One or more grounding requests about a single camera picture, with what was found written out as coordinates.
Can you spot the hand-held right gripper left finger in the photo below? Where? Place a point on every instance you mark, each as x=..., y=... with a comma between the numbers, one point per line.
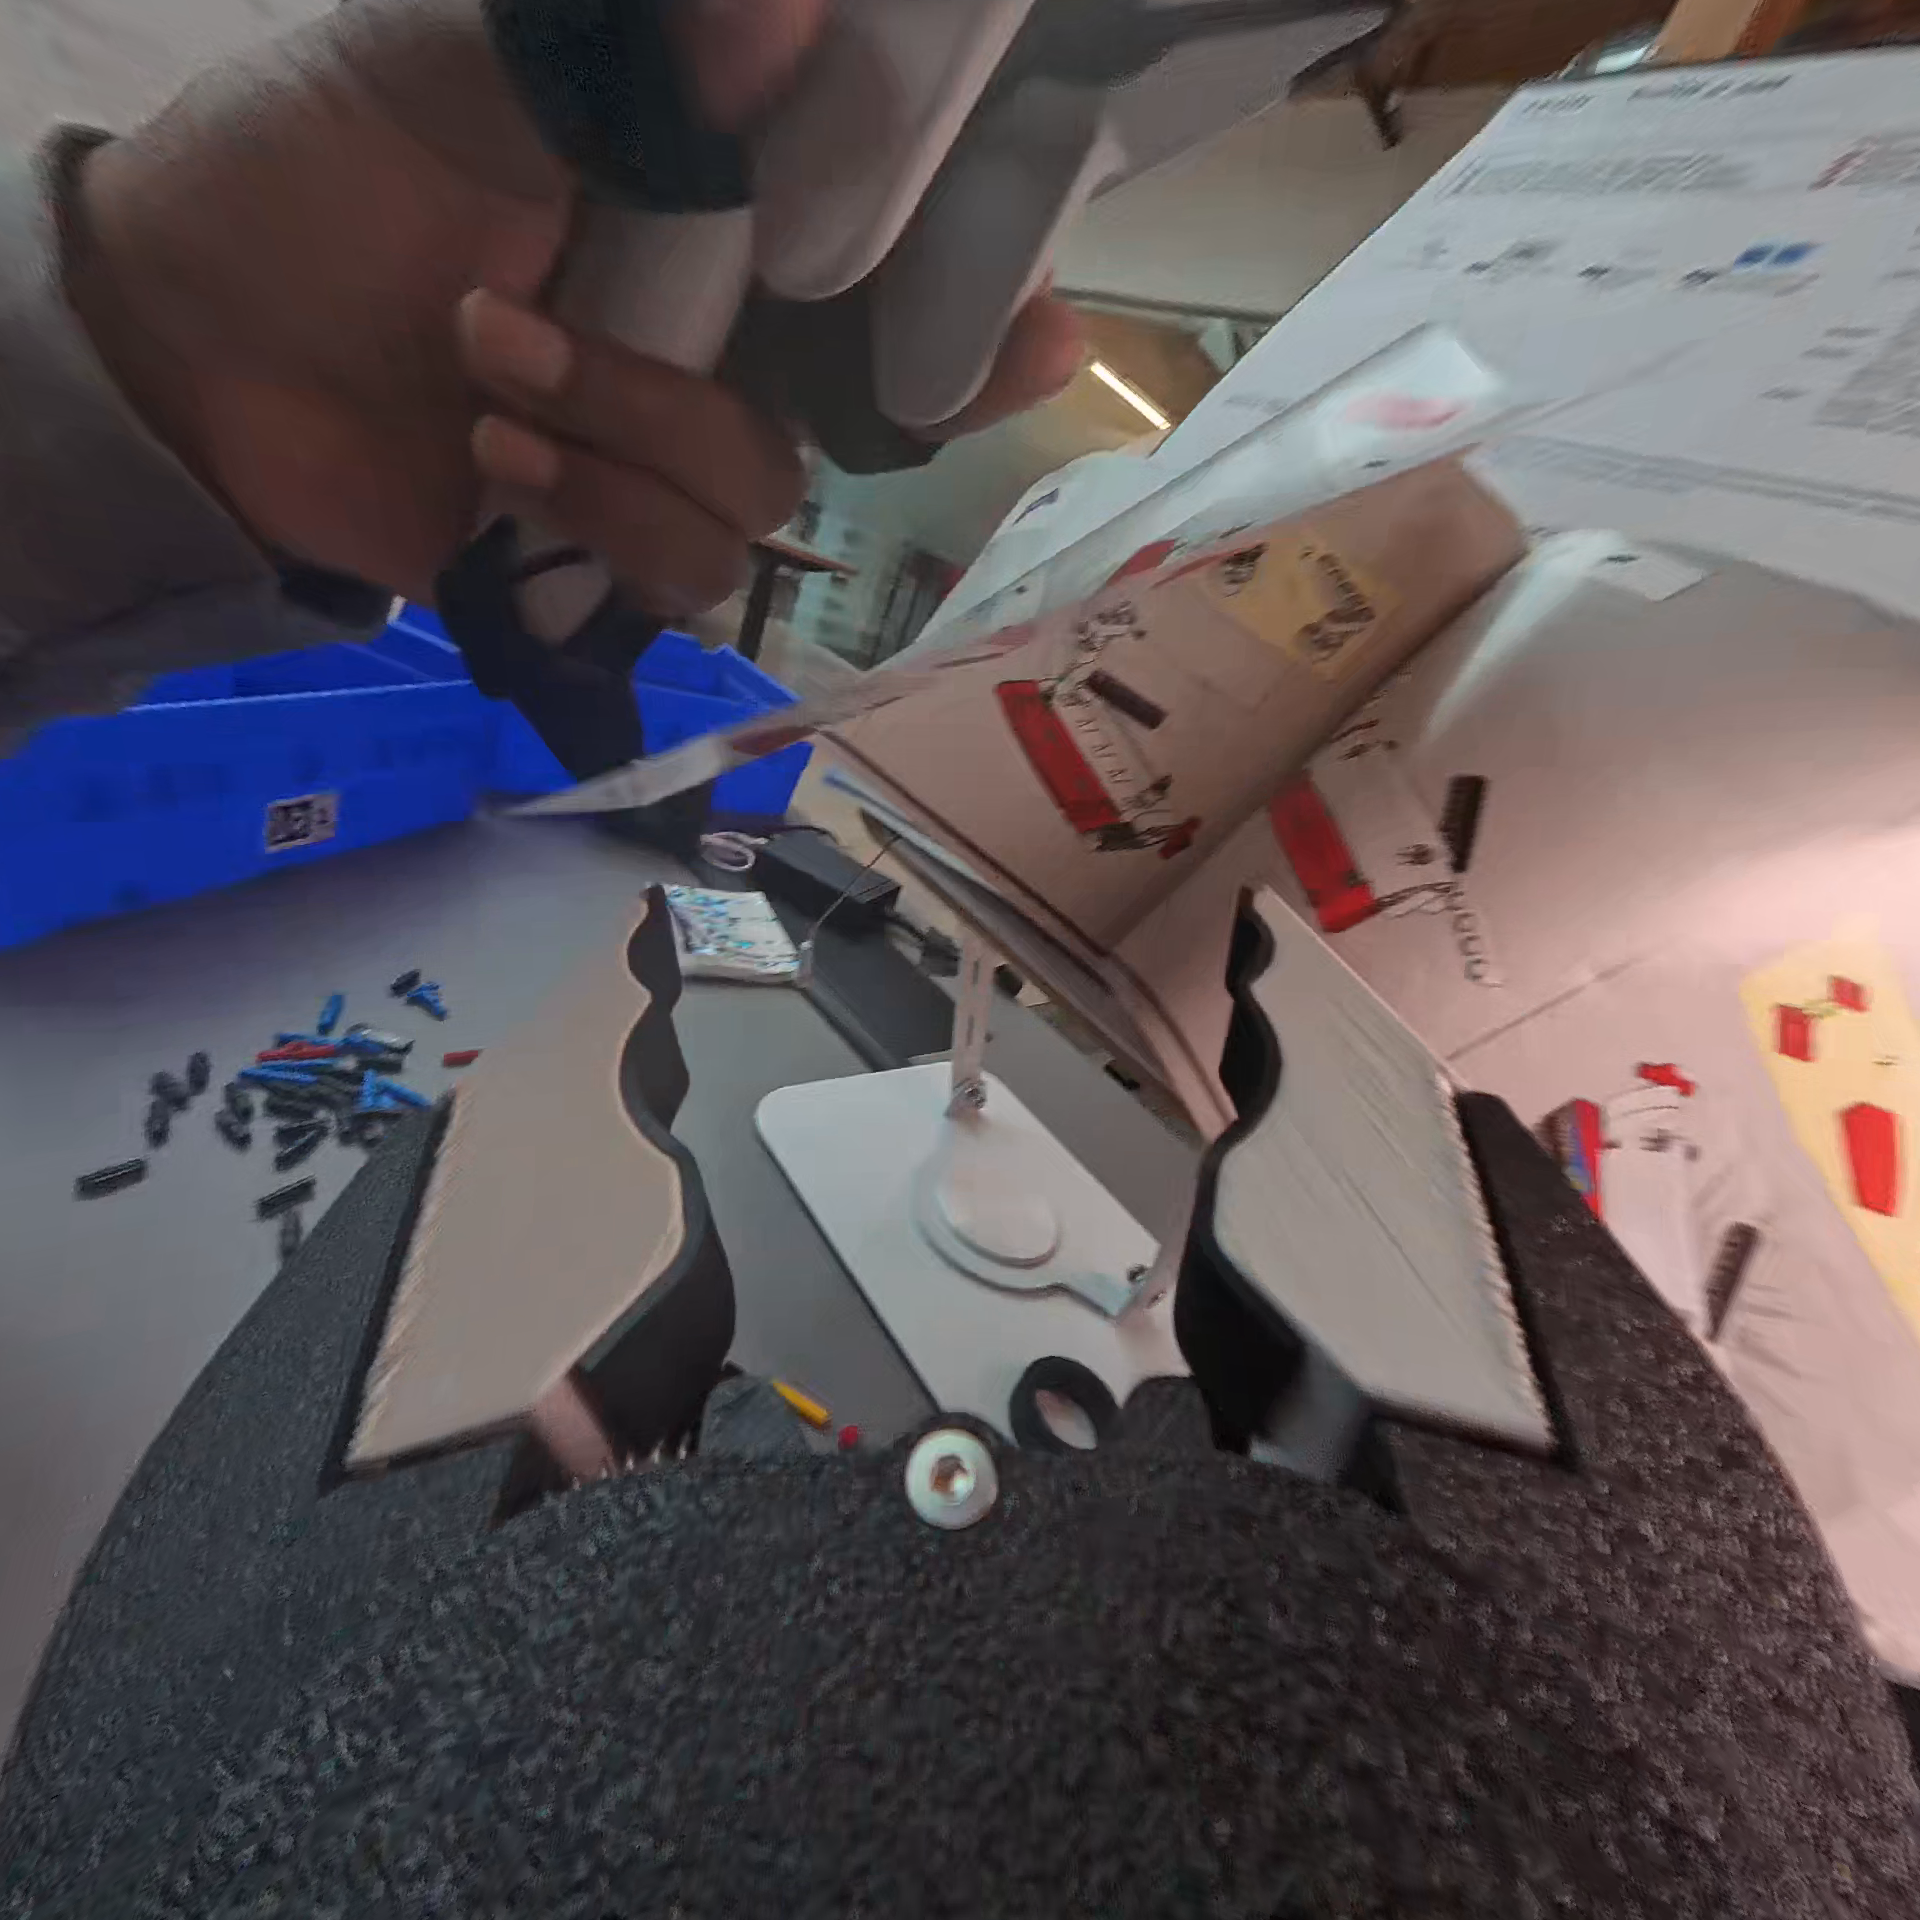
x=541, y=1199

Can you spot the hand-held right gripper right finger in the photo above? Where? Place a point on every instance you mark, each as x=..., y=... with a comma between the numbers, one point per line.
x=1349, y=1199

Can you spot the building instruction booklet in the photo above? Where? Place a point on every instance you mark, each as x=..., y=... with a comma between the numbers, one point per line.
x=1501, y=973

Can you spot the person's left forearm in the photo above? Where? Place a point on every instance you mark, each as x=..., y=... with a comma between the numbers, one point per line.
x=60, y=524

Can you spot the grey desk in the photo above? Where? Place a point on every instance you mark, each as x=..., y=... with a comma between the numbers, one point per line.
x=152, y=1426

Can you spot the white printed task sheet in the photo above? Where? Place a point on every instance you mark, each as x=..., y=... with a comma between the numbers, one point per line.
x=1650, y=344

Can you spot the person's left hand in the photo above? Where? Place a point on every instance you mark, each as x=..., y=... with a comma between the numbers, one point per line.
x=332, y=300

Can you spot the pile of small connector pins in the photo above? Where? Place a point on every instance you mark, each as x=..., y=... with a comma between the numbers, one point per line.
x=326, y=1079

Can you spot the white book stand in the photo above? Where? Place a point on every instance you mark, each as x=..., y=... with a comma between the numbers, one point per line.
x=869, y=1199

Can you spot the pile of small coloured bricks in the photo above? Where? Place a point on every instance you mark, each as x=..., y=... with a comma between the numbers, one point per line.
x=806, y=1406

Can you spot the holographic sticker sheet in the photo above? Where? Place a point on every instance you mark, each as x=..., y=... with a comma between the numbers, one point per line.
x=735, y=933

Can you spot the black rubber toy tyre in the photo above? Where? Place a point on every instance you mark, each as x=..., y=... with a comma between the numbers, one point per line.
x=1023, y=1401

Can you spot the black power adapter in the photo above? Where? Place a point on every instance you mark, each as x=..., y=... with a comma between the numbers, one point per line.
x=819, y=875

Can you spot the blue storage bin with tag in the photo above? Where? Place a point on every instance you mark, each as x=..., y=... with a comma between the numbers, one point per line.
x=180, y=782

